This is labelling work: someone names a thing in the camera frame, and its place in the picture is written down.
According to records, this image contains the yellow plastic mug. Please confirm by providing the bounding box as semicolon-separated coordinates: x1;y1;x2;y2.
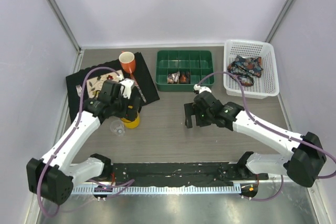
121;113;140;129

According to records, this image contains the purple cable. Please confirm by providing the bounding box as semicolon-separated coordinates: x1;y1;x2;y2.
196;71;336;202
36;66;135;218

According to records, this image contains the orange ceramic mug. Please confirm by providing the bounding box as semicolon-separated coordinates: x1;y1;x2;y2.
119;51;136;74

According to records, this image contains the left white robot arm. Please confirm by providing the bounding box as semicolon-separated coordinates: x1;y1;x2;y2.
26;79;141;206

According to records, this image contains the white slotted cable duct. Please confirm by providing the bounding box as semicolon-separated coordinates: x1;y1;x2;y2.
71;183;241;197

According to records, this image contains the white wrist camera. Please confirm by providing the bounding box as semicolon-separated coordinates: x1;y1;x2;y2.
193;84;212;94
117;75;135;99

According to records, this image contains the clear plastic cup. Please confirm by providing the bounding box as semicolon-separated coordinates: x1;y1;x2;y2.
110;119;125;136

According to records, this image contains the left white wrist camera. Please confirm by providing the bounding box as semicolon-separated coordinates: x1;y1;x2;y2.
117;75;135;99

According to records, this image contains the green divided organizer tray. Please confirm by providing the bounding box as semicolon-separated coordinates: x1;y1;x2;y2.
155;50;214;92

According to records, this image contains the orange handled table knife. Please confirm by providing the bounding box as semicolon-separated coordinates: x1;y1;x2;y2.
130;73;147;103

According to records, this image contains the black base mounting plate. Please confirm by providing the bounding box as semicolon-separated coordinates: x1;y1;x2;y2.
99;162;269;187

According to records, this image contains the black orange floral tie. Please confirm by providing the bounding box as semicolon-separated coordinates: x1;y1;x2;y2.
179;71;191;84

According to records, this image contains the silver fork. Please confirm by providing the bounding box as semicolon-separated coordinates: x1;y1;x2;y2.
76;85;82;97

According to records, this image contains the blue floral tie in basket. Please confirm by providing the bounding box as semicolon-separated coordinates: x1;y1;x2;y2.
227;55;263;87

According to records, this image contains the aluminium frame rail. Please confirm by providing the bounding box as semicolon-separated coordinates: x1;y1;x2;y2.
33;161;321;184

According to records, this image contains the rolled tie in tray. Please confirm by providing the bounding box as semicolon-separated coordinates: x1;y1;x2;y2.
167;71;180;84

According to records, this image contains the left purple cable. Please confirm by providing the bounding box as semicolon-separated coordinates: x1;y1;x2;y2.
36;66;135;218

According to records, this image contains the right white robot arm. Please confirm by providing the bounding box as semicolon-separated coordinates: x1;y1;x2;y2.
184;91;327;188

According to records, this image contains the square floral ceramic plate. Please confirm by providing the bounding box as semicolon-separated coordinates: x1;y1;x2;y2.
86;70;123;98

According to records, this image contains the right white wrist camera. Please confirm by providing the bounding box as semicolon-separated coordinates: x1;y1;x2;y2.
193;84;212;94

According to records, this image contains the white plastic basket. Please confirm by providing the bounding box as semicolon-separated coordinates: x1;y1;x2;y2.
223;39;279;99

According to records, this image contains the black cloth placemat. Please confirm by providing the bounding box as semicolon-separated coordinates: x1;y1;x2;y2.
66;52;160;122

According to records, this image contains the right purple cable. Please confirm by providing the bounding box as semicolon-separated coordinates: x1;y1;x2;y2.
196;71;336;202

